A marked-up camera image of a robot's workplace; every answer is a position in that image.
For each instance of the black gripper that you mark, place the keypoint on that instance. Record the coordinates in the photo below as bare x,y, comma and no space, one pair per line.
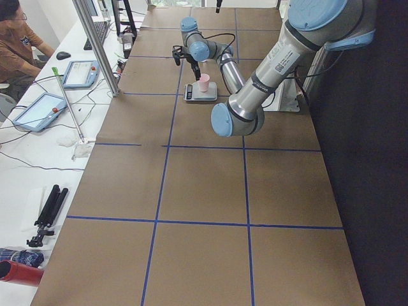
192,64

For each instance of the pink plastic cup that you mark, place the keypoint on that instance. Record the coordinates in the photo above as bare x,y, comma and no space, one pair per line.
203,82

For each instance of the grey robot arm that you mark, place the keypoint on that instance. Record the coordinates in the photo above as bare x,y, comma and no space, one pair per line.
310,26

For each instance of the silver digital kitchen scale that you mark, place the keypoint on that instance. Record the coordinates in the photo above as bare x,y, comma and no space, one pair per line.
192,92

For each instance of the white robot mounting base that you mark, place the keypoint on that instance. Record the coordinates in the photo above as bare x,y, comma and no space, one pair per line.
284,99

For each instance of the black keyboard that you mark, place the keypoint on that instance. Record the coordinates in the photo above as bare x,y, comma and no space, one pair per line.
101,29

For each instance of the far blue teach pendant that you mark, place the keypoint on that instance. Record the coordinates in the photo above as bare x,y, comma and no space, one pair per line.
80,74

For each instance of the blue teach pendant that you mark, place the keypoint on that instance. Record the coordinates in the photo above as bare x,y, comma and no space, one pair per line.
40,113
80,74

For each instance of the black computer mouse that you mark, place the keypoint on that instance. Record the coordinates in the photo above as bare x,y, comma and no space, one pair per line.
62,55

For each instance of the crumpled white tissue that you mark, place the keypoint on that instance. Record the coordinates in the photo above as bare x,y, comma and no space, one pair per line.
80,148

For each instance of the metal rod green tip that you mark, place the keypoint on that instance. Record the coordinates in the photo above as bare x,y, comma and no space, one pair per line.
78,129

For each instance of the near blue teach pendant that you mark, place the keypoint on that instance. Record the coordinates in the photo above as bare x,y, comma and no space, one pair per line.
40,113

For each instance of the person in brown shirt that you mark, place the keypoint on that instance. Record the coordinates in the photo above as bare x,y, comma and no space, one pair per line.
18,66

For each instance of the black folded tripod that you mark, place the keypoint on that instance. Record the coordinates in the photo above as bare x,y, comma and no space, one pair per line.
48,215

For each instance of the blue patterned cloth bag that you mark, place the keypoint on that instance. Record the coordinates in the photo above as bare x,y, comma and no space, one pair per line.
33,259

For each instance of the red cylinder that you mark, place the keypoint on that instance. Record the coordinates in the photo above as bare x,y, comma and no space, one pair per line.
19,273

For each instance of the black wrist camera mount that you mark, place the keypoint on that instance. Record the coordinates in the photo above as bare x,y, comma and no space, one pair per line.
178,54

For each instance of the aluminium frame post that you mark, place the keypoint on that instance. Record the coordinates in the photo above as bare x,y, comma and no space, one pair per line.
87,23

